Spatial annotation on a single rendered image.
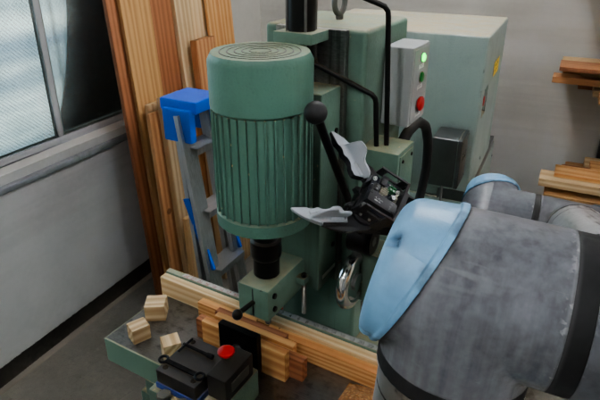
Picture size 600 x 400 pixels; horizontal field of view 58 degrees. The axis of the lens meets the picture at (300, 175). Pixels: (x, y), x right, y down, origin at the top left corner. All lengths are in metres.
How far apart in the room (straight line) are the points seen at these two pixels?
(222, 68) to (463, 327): 0.58
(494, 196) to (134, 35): 1.82
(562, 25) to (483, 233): 2.77
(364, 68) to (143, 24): 1.60
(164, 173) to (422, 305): 2.18
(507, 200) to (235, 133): 0.46
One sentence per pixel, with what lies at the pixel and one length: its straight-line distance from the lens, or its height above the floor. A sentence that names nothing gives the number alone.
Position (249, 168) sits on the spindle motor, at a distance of 0.88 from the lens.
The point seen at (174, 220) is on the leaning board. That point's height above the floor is 0.45.
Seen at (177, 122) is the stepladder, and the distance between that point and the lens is 1.91.
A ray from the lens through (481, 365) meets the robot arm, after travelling 0.40.
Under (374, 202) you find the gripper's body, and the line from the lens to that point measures 0.80.
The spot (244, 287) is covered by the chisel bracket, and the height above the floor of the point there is 1.06.
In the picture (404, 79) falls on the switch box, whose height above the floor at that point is 1.42.
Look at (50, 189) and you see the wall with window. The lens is 2.44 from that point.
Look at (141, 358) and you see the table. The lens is 1.19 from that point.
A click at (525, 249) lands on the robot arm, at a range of 0.39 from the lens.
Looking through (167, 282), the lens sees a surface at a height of 0.94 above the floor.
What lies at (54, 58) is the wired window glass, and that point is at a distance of 2.46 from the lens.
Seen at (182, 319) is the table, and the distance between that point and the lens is 1.26.
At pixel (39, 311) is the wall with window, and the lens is 2.59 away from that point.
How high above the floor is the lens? 1.68
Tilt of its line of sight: 24 degrees down
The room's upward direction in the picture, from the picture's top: straight up
